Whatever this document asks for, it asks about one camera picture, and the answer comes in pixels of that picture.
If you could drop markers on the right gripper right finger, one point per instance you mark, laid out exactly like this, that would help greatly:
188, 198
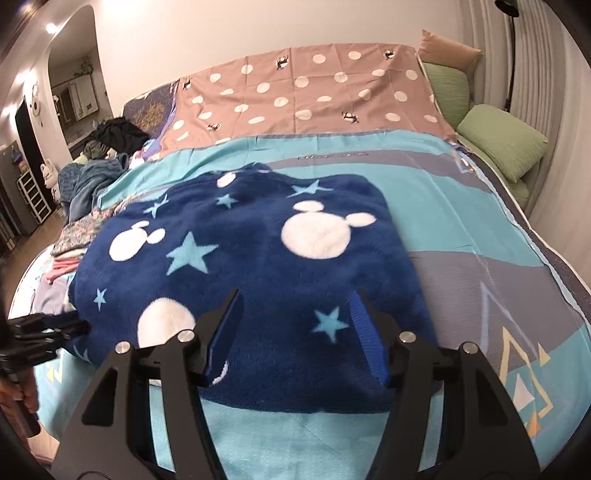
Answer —
482, 435

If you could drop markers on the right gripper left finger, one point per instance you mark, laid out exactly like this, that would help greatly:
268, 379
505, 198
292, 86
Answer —
110, 434

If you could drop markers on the navy fleece star garment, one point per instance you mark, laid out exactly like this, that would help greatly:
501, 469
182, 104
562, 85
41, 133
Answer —
296, 249

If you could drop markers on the pile of blue clothes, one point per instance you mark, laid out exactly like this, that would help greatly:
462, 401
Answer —
80, 185

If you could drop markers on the person's left hand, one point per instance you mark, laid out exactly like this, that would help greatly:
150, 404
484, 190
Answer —
24, 391

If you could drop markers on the floral patterned garment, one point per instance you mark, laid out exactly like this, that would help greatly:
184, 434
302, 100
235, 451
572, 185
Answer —
80, 233

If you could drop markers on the white shelf rack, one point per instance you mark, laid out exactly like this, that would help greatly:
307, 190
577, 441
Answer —
34, 197

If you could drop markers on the teal grey geometric bedsheet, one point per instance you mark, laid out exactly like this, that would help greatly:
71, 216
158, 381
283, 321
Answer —
486, 276

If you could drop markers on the black garment on bed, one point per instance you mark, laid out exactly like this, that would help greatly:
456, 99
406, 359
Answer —
119, 134

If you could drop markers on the green pillow front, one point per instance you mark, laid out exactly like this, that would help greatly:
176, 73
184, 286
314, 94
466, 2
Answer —
514, 146

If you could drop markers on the green pillow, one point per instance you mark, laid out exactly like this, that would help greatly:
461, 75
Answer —
451, 91
514, 146

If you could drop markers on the green pillow back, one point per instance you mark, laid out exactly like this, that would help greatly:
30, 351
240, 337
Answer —
451, 91

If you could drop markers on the pink polka dot sheet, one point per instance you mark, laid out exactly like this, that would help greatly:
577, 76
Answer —
334, 88

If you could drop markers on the tan pillow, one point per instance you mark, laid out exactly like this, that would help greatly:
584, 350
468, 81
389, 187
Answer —
439, 50

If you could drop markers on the floor lamp pole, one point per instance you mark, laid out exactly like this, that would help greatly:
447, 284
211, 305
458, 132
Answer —
510, 9

